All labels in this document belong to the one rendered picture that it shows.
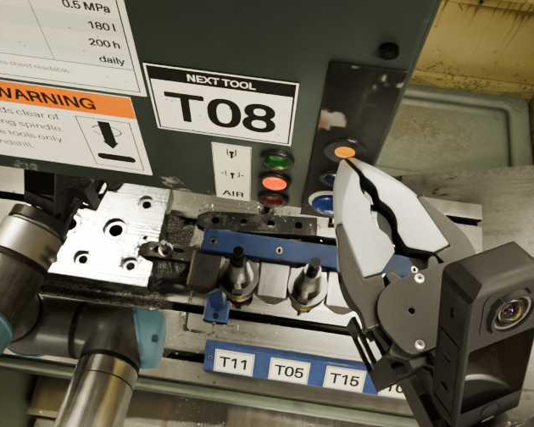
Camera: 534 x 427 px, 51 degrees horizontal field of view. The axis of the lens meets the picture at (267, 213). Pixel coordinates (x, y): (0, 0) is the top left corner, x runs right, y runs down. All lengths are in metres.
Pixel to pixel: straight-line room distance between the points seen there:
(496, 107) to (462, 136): 0.16
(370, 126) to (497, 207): 1.23
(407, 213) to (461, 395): 0.12
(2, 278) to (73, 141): 0.26
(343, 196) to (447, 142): 1.52
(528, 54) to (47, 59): 1.64
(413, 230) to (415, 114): 1.55
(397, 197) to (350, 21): 0.13
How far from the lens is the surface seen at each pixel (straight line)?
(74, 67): 0.40
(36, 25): 0.38
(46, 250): 0.71
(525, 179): 1.65
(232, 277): 0.86
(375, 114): 0.38
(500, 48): 1.87
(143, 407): 1.35
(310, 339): 1.21
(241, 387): 1.19
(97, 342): 0.73
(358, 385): 1.18
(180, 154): 0.45
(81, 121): 0.45
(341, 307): 0.91
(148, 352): 0.74
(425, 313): 0.36
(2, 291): 0.69
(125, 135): 0.45
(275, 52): 0.34
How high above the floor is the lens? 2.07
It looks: 64 degrees down
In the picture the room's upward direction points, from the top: 5 degrees clockwise
